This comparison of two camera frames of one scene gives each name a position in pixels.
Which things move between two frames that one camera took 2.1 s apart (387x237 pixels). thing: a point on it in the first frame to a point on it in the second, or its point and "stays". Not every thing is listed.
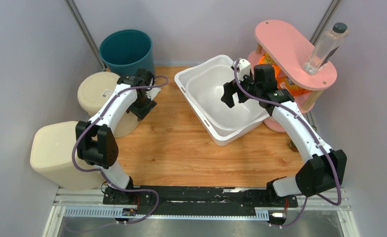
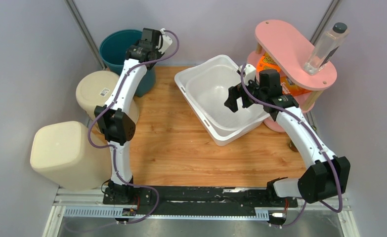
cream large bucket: x=93 y=90 stays
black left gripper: x=142 y=113 to x=159 y=55
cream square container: x=51 y=156 stays
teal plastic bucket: x=124 y=52 stays
